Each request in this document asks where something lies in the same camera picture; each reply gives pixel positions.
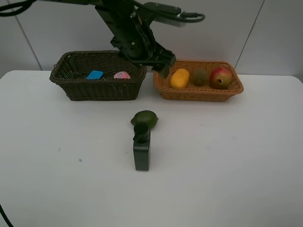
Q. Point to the blue whiteboard eraser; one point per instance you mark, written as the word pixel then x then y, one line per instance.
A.
pixel 95 74

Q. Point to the red pomegranate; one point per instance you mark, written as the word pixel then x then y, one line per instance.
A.
pixel 220 78

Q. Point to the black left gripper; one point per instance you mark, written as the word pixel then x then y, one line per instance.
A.
pixel 136 43

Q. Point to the yellow mango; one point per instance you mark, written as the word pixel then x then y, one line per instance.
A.
pixel 179 79

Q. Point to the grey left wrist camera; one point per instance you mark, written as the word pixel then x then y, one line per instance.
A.
pixel 161 8

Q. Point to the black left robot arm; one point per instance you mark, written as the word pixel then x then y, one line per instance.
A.
pixel 108 9

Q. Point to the orange wicker basket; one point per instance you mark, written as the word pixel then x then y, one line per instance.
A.
pixel 196 93

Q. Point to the pink bottle white cap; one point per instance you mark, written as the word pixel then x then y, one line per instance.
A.
pixel 122 75

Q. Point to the dark green pump bottle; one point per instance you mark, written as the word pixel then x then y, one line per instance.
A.
pixel 141 147

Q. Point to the green lime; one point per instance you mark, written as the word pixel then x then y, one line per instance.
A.
pixel 147 117

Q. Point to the dark brown wicker basket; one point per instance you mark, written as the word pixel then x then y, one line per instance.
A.
pixel 71 71

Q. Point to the brown kiwi fruit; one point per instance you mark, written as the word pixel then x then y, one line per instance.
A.
pixel 199 77

